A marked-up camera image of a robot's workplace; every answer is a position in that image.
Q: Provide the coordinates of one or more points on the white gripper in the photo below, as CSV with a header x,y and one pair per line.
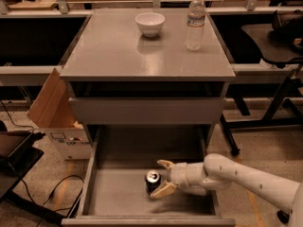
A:
x,y
178,174

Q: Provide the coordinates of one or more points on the blue pepsi can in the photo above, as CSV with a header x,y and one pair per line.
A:
x,y
152,180

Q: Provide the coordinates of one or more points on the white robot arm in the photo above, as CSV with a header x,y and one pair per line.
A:
x,y
216,172

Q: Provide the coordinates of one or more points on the open middle drawer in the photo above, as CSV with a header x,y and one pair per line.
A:
x,y
114,192

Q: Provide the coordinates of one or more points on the closed top drawer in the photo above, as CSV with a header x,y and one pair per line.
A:
x,y
156,111

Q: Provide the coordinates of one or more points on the grey drawer cabinet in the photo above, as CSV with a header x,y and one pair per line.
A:
x,y
113,59

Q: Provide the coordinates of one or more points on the open cardboard box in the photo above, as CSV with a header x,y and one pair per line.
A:
x,y
52,113

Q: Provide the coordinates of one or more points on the black desk at left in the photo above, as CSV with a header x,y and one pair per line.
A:
x,y
17,158

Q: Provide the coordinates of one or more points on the white ceramic bowl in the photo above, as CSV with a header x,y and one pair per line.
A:
x,y
150,23

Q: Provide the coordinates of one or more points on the clear plastic water bottle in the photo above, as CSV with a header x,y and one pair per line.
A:
x,y
195,24

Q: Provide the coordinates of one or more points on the black desk leg frame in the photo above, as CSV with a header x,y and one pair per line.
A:
x,y
262,106

